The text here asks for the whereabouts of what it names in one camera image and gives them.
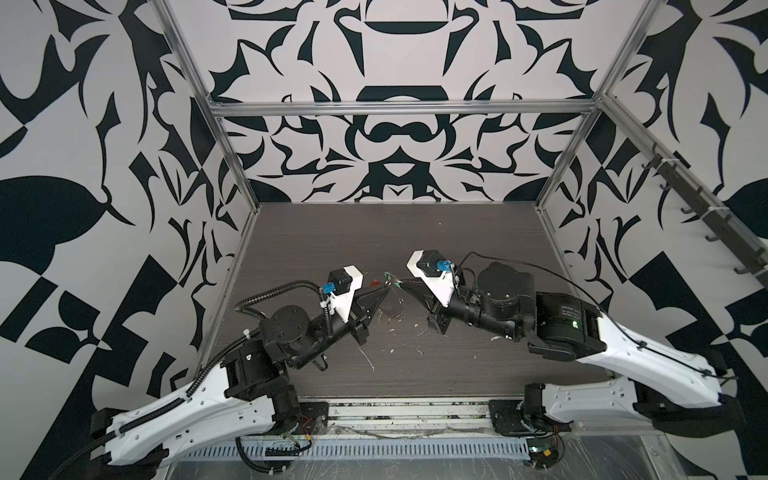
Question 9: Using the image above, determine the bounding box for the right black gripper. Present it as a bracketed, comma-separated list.
[401, 272, 525, 341]

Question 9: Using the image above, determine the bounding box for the green key tag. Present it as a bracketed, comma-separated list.
[384, 272, 401, 286]

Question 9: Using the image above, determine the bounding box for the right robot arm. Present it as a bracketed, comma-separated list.
[395, 260, 746, 438]

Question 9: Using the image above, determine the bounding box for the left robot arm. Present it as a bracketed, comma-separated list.
[84, 286, 388, 479]

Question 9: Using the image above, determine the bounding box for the green circuit board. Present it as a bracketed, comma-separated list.
[527, 435, 566, 470]

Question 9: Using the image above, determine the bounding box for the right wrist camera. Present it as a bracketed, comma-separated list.
[406, 250, 456, 307]

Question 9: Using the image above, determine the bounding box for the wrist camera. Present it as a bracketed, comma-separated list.
[406, 250, 456, 307]
[320, 265, 364, 323]

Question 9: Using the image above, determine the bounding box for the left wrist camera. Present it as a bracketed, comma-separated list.
[320, 265, 364, 323]

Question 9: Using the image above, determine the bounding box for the aluminium front rail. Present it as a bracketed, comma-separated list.
[300, 396, 497, 439]

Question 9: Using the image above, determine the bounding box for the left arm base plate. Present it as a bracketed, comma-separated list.
[290, 400, 330, 435]

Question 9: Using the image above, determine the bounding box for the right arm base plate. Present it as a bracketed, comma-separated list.
[488, 399, 538, 436]

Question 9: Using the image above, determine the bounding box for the white slotted cable duct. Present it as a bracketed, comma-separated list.
[179, 437, 532, 462]

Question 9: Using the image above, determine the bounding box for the black wall hook rack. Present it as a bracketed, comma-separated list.
[643, 142, 767, 290]

